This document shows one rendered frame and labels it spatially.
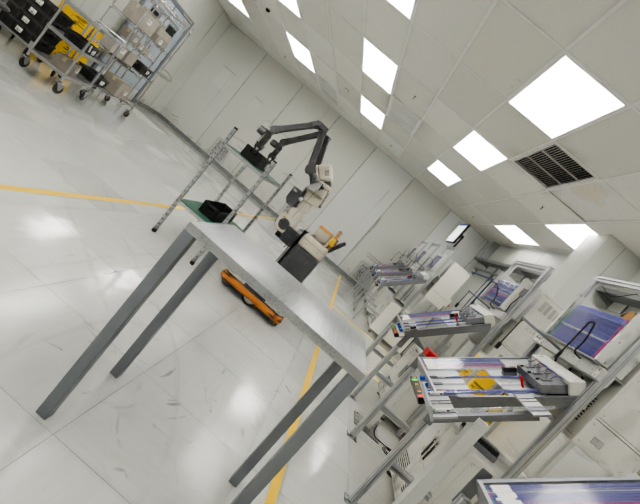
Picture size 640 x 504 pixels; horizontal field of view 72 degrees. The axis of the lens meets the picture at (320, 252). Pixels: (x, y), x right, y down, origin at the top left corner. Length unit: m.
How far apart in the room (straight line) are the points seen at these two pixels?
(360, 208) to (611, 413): 9.00
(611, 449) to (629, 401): 0.26
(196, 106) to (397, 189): 5.51
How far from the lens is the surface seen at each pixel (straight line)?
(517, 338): 4.06
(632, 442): 2.87
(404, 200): 11.17
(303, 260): 3.75
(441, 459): 2.26
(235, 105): 11.89
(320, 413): 1.40
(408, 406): 4.05
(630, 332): 2.68
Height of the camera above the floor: 1.11
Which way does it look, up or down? 5 degrees down
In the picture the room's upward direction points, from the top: 41 degrees clockwise
